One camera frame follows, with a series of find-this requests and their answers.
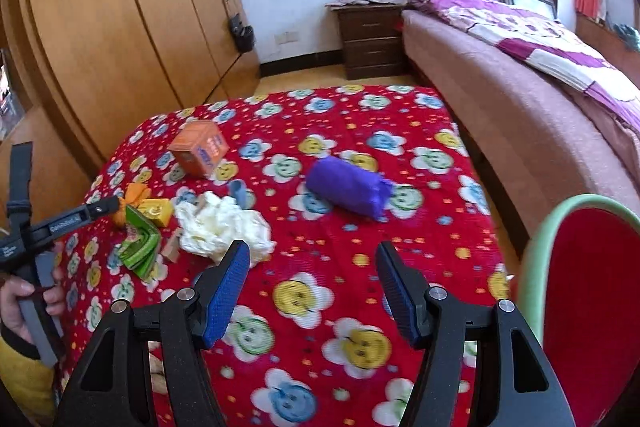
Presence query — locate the wooden wardrobe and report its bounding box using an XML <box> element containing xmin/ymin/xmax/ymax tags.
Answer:
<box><xmin>15</xmin><ymin>0</ymin><xmax>261</xmax><ymax>168</ymax></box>

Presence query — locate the orange mesh bag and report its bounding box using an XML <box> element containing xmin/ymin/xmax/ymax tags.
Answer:
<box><xmin>112</xmin><ymin>183</ymin><xmax>152</xmax><ymax>227</ymax></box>

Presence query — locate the purple bag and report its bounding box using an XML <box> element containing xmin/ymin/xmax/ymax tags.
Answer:
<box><xmin>305</xmin><ymin>156</ymin><xmax>393</xmax><ymax>223</ymax></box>

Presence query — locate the white tissue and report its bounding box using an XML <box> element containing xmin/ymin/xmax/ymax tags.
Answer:
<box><xmin>172</xmin><ymin>191</ymin><xmax>277</xmax><ymax>265</ymax></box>

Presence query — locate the black bag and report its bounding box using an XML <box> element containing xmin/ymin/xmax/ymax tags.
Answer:
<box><xmin>229</xmin><ymin>13</ymin><xmax>256</xmax><ymax>55</ymax></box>

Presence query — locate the person's left hand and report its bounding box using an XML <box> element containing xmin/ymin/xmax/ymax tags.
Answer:
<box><xmin>0</xmin><ymin>241</ymin><xmax>67</xmax><ymax>347</ymax></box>

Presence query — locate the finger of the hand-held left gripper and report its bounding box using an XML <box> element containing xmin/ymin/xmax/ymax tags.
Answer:
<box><xmin>82</xmin><ymin>196</ymin><xmax>122</xmax><ymax>222</ymax></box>

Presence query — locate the red bin with green rim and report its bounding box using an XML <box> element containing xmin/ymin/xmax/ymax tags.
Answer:
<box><xmin>515</xmin><ymin>194</ymin><xmax>640</xmax><ymax>427</ymax></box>

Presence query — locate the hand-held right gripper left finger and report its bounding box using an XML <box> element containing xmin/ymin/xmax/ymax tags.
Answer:
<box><xmin>52</xmin><ymin>239</ymin><xmax>251</xmax><ymax>427</ymax></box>

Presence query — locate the red smiley flower printed blanket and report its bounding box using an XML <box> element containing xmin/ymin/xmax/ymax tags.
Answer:
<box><xmin>52</xmin><ymin>84</ymin><xmax>521</xmax><ymax>427</ymax></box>

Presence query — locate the blue plastic hook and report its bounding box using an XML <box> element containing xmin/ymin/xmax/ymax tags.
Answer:
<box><xmin>227</xmin><ymin>179</ymin><xmax>248</xmax><ymax>210</ymax></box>

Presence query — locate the bed with pink sheet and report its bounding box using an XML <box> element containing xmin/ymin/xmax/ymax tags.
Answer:
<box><xmin>400</xmin><ymin>9</ymin><xmax>640</xmax><ymax>258</ymax></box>

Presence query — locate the person's left forearm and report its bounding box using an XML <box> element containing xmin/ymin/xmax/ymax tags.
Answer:
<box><xmin>0</xmin><ymin>322</ymin><xmax>56</xmax><ymax>423</ymax></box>

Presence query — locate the purple patchwork quilt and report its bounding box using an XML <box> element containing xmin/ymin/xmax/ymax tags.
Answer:
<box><xmin>411</xmin><ymin>0</ymin><xmax>640</xmax><ymax>142</ymax></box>

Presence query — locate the yellow packet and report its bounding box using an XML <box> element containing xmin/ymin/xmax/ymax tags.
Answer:
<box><xmin>137</xmin><ymin>197</ymin><xmax>175</xmax><ymax>229</ymax></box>

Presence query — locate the wooden window cabinet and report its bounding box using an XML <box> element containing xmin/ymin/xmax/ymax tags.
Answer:
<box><xmin>575</xmin><ymin>14</ymin><xmax>640</xmax><ymax>72</ymax></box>

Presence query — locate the green packet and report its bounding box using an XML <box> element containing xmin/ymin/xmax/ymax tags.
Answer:
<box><xmin>116</xmin><ymin>205</ymin><xmax>162</xmax><ymax>282</ymax></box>

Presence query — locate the dark green clothes pile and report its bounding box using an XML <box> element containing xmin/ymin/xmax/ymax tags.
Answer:
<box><xmin>612</xmin><ymin>23</ymin><xmax>640</xmax><ymax>45</ymax></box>

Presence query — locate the dark wooden nightstand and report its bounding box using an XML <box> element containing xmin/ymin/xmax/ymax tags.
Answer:
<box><xmin>336</xmin><ymin>4</ymin><xmax>408</xmax><ymax>82</ymax></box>

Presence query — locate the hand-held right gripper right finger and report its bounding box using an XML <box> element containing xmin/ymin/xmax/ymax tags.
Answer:
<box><xmin>375</xmin><ymin>241</ymin><xmax>576</xmax><ymax>427</ymax></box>

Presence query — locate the orange box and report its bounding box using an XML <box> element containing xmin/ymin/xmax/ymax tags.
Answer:
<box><xmin>167</xmin><ymin>120</ymin><xmax>231</xmax><ymax>178</ymax></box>

